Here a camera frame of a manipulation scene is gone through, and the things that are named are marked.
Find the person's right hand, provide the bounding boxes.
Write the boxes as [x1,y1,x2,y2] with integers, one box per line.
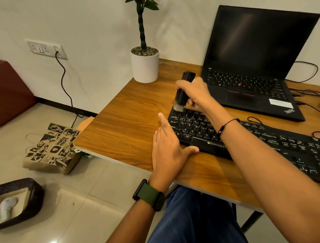
[175,77,234,128]

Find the person's left hand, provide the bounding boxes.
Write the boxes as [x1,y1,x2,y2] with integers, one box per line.
[149,112,200,192]

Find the black cleaning brush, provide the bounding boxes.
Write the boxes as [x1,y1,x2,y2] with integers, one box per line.
[173,71,196,112]

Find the black keyboard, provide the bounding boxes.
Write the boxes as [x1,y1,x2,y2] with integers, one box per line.
[167,106,320,183]

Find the person's right forearm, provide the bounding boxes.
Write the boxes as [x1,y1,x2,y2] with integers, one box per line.
[217,120,320,243]

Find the person's blue jeans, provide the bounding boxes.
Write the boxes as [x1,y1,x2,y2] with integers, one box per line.
[147,186,248,243]

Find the black laptop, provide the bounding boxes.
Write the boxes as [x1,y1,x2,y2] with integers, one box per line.
[201,5,320,123]

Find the green potted plant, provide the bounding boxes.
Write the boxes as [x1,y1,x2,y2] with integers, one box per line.
[125,0,160,52]

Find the black metal table leg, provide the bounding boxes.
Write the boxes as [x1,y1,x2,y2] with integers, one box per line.
[231,203,263,233]

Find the printed brown paper bag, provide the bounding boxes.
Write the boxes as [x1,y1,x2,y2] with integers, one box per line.
[23,123,84,176]

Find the black woven basket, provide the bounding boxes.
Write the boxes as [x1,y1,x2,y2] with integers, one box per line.
[0,178,45,230]

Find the maroon sofa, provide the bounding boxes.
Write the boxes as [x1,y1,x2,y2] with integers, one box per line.
[0,59,37,128]

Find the white sock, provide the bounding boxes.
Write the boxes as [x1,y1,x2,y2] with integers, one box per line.
[0,196,19,217]

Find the black cord bracelet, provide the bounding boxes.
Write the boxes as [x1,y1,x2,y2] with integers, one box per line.
[216,118,241,138]

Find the green strap smartwatch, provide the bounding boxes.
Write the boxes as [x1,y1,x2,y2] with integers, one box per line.
[132,179,167,212]

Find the black mouse cable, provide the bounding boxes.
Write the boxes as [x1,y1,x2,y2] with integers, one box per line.
[289,87,320,97]

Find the black looped laptop cable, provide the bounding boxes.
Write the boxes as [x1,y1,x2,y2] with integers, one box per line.
[285,61,319,83]

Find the black wall power cable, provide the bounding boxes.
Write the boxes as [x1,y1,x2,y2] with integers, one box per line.
[54,51,84,129]

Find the white wall socket panel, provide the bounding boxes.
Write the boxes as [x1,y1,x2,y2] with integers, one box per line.
[25,38,68,60]

